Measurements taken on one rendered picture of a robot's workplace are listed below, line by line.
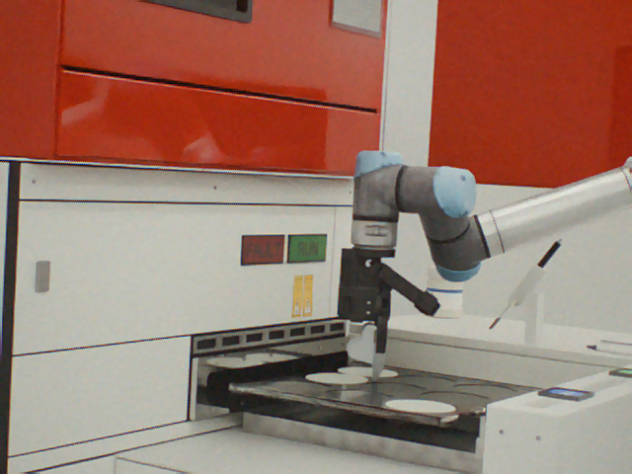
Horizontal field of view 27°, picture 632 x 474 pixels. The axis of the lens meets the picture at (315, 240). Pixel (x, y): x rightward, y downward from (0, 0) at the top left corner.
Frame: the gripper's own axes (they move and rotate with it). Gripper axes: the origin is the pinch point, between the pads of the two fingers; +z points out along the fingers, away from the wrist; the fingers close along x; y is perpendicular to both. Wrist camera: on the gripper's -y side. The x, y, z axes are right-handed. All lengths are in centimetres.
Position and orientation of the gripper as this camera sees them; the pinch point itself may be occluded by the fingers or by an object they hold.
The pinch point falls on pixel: (379, 372)
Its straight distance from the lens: 210.9
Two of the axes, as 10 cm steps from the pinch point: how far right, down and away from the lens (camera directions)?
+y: -10.0, -0.5, -0.3
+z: -0.6, 10.0, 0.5
